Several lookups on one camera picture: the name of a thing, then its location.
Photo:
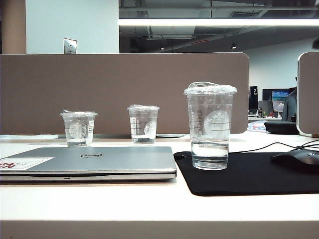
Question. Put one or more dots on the tall clear plastic cup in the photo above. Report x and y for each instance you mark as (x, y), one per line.
(211, 124)

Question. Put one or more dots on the medium clear plastic cup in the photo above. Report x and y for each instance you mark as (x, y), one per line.
(143, 124)

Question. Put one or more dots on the closed silver laptop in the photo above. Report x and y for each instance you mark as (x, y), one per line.
(112, 161)

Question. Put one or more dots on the short clear cup with label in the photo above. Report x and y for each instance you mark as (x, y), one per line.
(74, 129)

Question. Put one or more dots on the grey round flat base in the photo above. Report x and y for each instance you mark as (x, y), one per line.
(172, 135)

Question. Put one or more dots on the wide brown desk partition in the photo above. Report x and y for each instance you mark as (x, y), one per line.
(124, 79)

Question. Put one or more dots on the black sign with number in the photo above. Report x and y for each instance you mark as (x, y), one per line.
(253, 97)

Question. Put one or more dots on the blue plastic bag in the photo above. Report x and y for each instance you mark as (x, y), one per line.
(256, 125)

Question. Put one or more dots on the black mouse pad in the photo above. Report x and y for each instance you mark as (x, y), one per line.
(249, 176)

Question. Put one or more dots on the long ceiling light strip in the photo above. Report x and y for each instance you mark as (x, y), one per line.
(211, 22)

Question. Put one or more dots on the background monitor with blue picture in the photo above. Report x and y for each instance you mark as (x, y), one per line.
(277, 99)

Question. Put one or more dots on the seated person in grey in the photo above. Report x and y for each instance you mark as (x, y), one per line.
(290, 107)

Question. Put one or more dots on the black computer mouse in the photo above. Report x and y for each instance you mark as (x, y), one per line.
(299, 160)

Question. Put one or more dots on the narrow brown desk partition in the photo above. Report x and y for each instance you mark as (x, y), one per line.
(310, 94)

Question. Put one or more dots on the metal wall switch plate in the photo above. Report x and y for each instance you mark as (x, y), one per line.
(70, 46)

